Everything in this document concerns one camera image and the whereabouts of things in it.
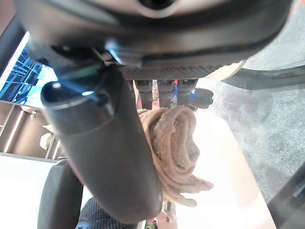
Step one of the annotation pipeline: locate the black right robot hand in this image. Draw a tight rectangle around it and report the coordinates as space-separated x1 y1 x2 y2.
14 0 294 224

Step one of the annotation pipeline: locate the brown cloth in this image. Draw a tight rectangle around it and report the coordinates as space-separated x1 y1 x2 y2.
137 104 214 208

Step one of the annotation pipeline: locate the black mesh basket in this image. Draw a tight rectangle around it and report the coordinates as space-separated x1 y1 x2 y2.
76 197 143 229

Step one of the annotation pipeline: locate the white flower ornament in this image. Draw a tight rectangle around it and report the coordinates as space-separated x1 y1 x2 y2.
39 132 54 151

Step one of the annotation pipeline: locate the brown wooden shelf cabinet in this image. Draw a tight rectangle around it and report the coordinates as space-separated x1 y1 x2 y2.
0 100 63 160

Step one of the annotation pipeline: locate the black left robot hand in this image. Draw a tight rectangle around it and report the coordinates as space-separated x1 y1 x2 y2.
190 87 214 111

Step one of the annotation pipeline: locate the dark curved bar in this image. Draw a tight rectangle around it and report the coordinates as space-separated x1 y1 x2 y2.
220 62 305 91

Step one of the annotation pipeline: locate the dark grey robot leg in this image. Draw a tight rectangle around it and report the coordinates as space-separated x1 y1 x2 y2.
266 164 305 229

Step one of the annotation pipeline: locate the blue wall screen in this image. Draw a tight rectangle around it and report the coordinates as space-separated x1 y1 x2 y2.
0 31 59 108

